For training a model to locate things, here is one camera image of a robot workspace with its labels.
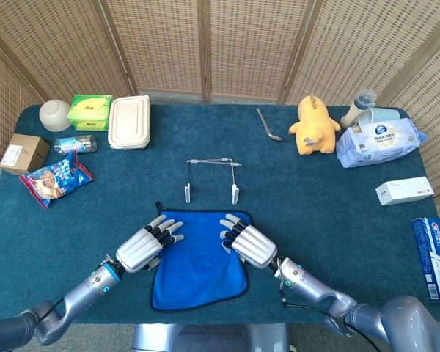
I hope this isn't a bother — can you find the small white carton box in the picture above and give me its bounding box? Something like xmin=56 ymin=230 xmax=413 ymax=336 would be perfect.
xmin=375 ymin=176 xmax=435 ymax=207

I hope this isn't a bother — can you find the green tissue pack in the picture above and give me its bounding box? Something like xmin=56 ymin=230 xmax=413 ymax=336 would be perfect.
xmin=67 ymin=94 xmax=114 ymax=132

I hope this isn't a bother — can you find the clear bottle with blue label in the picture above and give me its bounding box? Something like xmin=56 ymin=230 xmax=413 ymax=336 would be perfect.
xmin=54 ymin=134 xmax=98 ymax=155

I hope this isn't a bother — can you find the beige bowl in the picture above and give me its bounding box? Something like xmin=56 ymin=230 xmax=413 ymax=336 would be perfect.
xmin=39 ymin=99 xmax=73 ymax=133

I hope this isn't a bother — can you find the blue white toothpaste box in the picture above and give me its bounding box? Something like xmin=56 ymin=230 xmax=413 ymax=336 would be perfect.
xmin=411 ymin=216 xmax=440 ymax=303

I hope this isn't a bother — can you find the light blue cup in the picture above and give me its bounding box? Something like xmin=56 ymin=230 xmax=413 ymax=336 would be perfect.
xmin=357 ymin=106 xmax=401 ymax=126

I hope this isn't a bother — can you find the dark long-handled spoon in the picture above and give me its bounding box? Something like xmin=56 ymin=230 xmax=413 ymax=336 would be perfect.
xmin=256 ymin=107 xmax=284 ymax=142

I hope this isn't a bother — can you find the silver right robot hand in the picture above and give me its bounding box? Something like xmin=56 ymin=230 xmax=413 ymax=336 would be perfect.
xmin=219 ymin=213 xmax=279 ymax=270

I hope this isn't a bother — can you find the blue cloth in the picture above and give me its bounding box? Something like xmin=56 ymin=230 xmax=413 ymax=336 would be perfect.
xmin=150 ymin=200 xmax=254 ymax=313

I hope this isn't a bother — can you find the grey robot torso base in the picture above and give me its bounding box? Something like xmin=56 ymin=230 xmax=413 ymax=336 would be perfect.
xmin=131 ymin=323 xmax=290 ymax=352

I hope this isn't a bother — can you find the brown cardboard box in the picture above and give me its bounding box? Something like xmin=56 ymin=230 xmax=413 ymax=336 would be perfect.
xmin=0 ymin=133 xmax=51 ymax=175

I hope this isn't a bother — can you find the small metal rack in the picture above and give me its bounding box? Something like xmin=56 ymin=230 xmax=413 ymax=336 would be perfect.
xmin=184 ymin=157 xmax=242 ymax=205

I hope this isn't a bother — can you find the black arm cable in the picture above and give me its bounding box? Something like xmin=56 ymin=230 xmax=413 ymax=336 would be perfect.
xmin=278 ymin=269 xmax=382 ymax=352
xmin=36 ymin=298 xmax=65 ymax=323

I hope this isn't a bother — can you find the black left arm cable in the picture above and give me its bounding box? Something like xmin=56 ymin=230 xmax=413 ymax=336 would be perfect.
xmin=36 ymin=298 xmax=65 ymax=323

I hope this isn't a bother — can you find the blue red snack bag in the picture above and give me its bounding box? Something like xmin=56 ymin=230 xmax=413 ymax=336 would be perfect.
xmin=19 ymin=150 xmax=95 ymax=210

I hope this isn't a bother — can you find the wicker folding screen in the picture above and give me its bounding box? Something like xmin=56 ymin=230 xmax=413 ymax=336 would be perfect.
xmin=0 ymin=0 xmax=440 ymax=235

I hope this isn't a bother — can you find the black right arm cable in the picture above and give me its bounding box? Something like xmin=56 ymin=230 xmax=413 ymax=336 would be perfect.
xmin=278 ymin=269 xmax=382 ymax=352

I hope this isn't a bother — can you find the baby bottle with blue cap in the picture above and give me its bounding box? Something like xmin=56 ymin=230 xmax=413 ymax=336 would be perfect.
xmin=340 ymin=89 xmax=377 ymax=128

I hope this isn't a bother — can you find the white blue wet wipes pack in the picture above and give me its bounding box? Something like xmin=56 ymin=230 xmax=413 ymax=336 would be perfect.
xmin=335 ymin=117 xmax=429 ymax=169

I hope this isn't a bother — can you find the beige lidded lunch box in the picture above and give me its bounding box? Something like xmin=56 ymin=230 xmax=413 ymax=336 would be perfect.
xmin=107 ymin=94 xmax=151 ymax=150

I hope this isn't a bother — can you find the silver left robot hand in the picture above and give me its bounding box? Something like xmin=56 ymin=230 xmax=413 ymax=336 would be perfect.
xmin=115 ymin=215 xmax=186 ymax=274

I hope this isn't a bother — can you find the yellow plush toy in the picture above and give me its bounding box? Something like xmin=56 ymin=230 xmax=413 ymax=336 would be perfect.
xmin=287 ymin=94 xmax=341 ymax=156

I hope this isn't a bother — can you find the teal table cloth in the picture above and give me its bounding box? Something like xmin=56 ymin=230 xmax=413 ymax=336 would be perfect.
xmin=0 ymin=104 xmax=440 ymax=326

